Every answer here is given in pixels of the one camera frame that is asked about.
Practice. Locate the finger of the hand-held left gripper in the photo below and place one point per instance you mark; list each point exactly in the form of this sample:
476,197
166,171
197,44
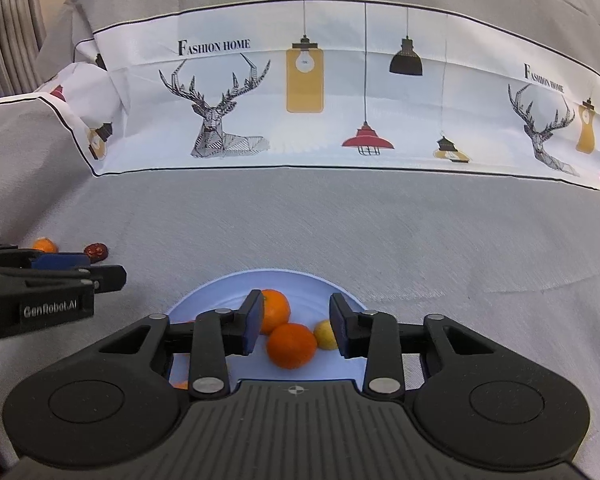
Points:
107,277
60,261

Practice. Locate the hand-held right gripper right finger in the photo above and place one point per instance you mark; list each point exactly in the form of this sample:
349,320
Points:
337,330

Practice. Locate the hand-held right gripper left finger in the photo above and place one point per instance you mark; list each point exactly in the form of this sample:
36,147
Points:
254,320

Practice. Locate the small yellow fruit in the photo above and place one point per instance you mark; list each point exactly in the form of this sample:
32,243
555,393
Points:
324,336

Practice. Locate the shiny orange fruit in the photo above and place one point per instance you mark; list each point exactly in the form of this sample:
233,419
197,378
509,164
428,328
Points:
45,245

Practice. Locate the orange tangerine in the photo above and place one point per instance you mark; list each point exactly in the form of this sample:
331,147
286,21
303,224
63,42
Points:
276,310
292,346

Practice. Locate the dark red date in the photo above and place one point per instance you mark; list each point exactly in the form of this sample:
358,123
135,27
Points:
96,252

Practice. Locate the blue plate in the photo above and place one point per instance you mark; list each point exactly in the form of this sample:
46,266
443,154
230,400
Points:
300,285

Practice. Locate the grey bed sheet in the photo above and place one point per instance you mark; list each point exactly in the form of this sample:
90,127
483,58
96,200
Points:
330,220

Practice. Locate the white printed blanket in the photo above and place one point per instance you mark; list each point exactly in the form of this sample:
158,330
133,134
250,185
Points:
330,85

